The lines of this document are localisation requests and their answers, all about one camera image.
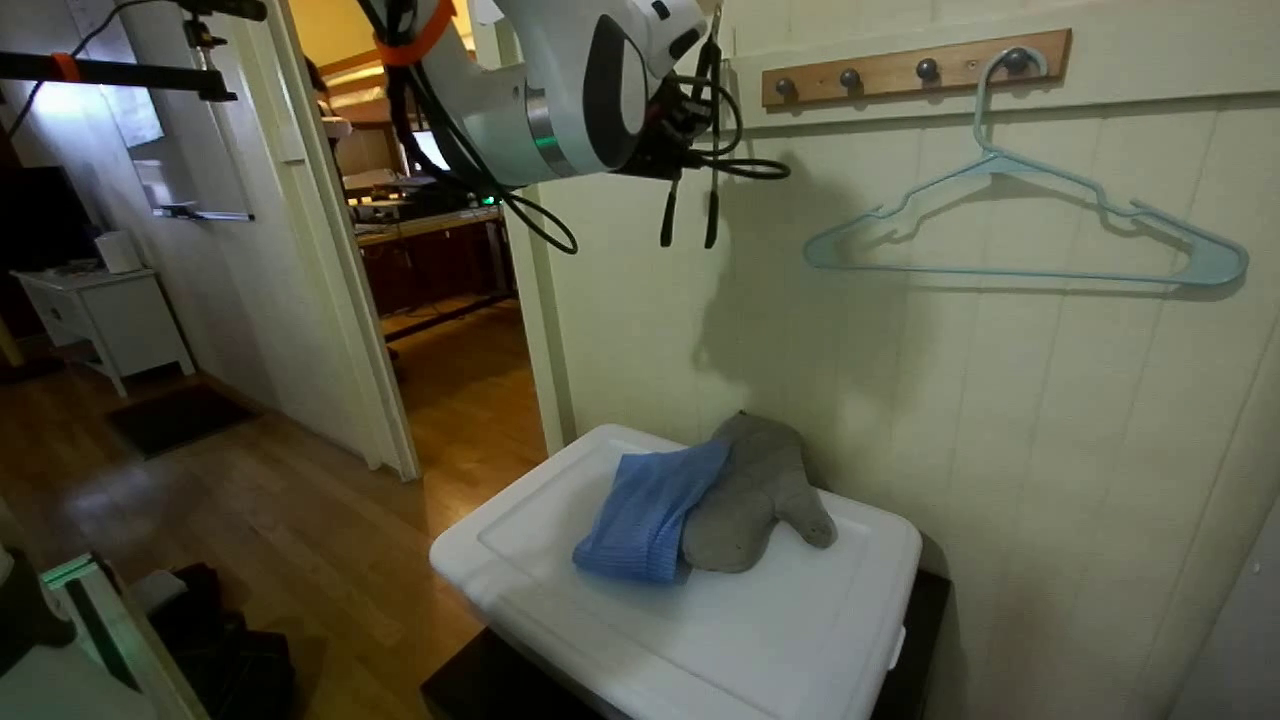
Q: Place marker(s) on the dark floor mat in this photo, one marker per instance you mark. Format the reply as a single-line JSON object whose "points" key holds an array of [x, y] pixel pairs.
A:
{"points": [[174, 421]]}

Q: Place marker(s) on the white wall shelf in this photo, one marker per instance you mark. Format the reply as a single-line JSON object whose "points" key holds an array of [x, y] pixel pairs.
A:
{"points": [[203, 209]]}

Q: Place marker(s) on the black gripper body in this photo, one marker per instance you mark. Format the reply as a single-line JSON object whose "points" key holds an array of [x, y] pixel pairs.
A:
{"points": [[657, 127]]}

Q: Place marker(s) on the black bag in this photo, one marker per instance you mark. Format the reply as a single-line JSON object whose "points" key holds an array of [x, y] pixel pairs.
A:
{"points": [[224, 666]]}

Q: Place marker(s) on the blue cloth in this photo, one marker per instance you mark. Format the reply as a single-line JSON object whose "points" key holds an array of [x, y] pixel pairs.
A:
{"points": [[646, 520]]}

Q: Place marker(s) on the white door frame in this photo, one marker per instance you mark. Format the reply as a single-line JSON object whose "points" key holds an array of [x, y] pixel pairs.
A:
{"points": [[347, 295]]}

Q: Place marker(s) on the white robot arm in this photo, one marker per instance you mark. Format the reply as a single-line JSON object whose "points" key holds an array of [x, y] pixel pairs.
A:
{"points": [[533, 81]]}

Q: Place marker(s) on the white plastic storage bin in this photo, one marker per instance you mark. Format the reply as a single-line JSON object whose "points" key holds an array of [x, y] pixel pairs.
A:
{"points": [[744, 643]]}

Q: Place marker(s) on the wooden hook rack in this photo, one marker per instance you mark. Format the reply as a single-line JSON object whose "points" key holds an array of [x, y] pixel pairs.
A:
{"points": [[881, 81]]}

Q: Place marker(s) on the dark knob hook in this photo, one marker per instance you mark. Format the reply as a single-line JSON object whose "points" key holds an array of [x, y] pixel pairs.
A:
{"points": [[849, 81], [786, 91], [930, 70], [1021, 62]]}

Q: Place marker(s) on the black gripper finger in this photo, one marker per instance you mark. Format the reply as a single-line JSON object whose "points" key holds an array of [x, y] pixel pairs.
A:
{"points": [[704, 107], [704, 148]]}

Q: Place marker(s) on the light blue plastic hanger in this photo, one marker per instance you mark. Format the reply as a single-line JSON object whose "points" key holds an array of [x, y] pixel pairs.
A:
{"points": [[995, 161]]}

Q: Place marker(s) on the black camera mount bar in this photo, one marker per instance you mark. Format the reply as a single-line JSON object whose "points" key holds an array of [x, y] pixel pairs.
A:
{"points": [[133, 74]]}

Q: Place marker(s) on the wooden cabinet counter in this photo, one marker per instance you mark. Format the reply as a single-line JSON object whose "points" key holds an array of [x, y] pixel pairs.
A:
{"points": [[424, 267]]}

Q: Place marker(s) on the white side table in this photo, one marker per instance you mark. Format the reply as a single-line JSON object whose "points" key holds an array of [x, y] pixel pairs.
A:
{"points": [[123, 322]]}

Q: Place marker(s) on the small white box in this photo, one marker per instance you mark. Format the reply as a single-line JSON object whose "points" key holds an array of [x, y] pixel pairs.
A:
{"points": [[118, 249]]}

